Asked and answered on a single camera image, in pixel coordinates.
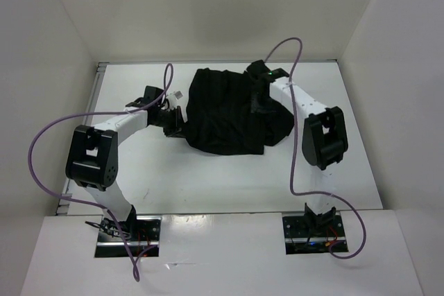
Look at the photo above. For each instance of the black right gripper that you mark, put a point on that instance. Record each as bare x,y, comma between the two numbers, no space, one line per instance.
255,107

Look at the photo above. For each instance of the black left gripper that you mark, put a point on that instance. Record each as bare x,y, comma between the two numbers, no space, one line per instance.
176,129

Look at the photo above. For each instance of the black skirt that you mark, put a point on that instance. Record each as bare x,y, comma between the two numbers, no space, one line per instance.
219,120

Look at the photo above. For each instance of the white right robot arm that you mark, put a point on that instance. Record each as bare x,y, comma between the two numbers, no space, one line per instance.
320,142

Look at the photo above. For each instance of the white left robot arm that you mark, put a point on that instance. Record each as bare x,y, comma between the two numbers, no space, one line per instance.
93,161

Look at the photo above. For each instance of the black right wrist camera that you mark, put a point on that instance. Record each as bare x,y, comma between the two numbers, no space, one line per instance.
256,68

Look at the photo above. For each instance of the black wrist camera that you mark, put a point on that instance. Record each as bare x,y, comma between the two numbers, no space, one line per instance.
256,68
153,94

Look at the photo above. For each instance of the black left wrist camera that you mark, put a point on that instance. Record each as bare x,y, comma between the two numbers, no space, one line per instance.
153,94

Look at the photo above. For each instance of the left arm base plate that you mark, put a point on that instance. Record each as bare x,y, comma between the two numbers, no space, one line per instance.
144,242

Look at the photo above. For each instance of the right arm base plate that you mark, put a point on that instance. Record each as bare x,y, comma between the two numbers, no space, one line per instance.
299,239

